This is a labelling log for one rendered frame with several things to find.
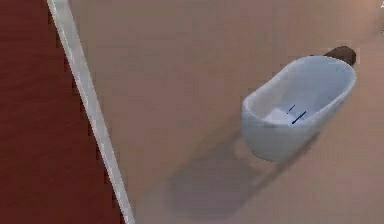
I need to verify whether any white cloth with dark lines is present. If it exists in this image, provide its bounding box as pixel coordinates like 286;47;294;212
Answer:
262;104;308;126

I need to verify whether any brown round vase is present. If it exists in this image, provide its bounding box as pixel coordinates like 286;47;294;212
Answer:
323;45;357;67

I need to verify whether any white bathtub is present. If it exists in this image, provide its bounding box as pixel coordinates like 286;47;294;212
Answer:
241;55;358;163

